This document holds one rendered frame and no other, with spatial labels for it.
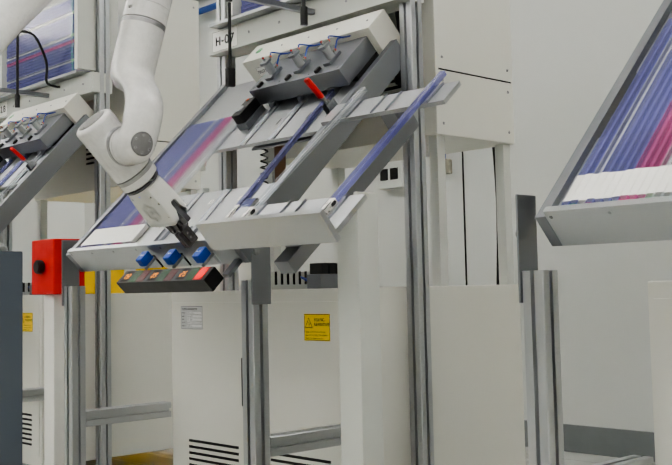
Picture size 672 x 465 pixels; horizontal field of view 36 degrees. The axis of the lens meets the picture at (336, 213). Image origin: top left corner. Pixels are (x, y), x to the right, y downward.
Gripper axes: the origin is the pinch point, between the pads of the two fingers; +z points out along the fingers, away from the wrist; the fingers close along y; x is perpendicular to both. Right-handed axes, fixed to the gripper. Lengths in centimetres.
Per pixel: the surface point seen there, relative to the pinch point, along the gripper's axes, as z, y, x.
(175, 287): 8.4, -6.2, -6.5
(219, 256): 8.2, 1.5, 2.3
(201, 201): 5.5, -18.8, 19.1
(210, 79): 69, -264, 215
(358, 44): -1, 6, 66
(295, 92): 3, -12, 56
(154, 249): 4.8, -19.8, 2.3
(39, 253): 12, -99, 13
